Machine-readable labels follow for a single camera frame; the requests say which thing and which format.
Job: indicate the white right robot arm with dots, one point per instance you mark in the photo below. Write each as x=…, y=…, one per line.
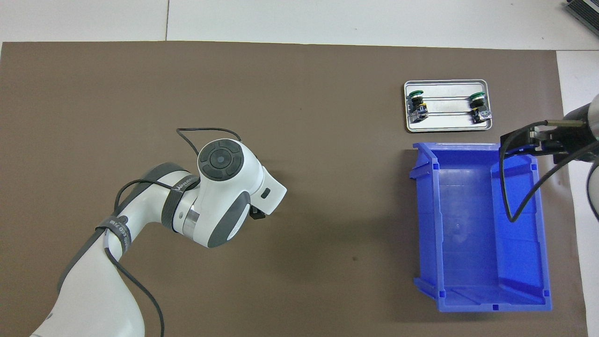
x=594, y=196

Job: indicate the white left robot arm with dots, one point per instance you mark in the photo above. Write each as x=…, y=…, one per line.
x=93, y=290

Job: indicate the green push button switch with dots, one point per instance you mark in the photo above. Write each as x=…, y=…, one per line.
x=420, y=108
x=479, y=112

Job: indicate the thin metal tray rod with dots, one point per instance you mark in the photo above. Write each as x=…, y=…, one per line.
x=447, y=98
x=447, y=113

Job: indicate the silver metal tray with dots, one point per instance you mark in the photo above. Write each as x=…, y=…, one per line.
x=449, y=126

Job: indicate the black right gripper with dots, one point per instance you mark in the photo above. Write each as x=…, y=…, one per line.
x=568, y=138

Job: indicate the brown table mat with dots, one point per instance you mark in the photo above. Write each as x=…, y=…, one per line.
x=327, y=210

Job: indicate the blue plastic storage bin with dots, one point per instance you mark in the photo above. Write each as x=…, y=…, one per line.
x=468, y=234

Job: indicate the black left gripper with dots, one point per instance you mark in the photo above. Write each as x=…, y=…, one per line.
x=257, y=214

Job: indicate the dark ribbed device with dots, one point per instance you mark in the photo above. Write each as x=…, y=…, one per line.
x=585, y=9

